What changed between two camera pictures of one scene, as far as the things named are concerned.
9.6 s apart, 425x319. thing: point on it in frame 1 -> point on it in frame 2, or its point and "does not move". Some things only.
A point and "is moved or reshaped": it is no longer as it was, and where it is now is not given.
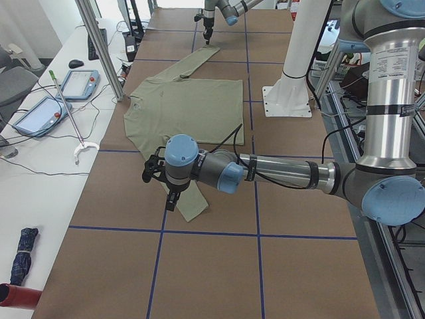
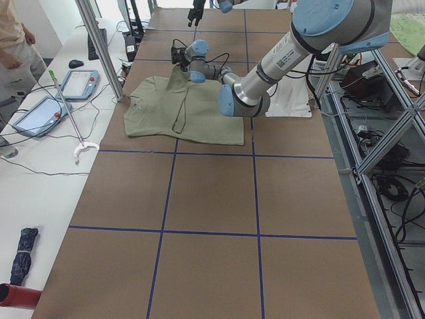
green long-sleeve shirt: x=209 y=110 is moved or reshaped
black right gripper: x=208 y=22 -> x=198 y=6
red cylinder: x=19 y=296 does not move
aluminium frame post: x=101 y=48 does not move
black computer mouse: x=76 y=63 does not move
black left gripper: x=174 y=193 -> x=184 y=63
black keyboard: x=92 y=53 does not move
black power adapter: x=130 y=46 does not move
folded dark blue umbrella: x=22 y=261 does not move
